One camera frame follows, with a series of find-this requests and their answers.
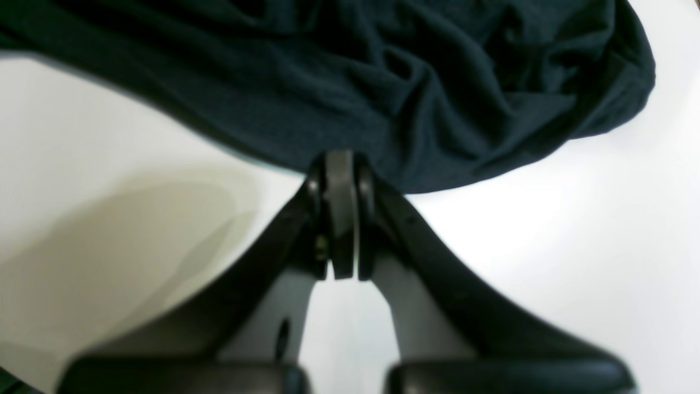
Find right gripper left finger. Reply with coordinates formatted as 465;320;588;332
58;150;359;393

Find dark navy t-shirt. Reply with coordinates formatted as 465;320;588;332
2;1;657;194

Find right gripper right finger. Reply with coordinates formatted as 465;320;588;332
355;159;637;393

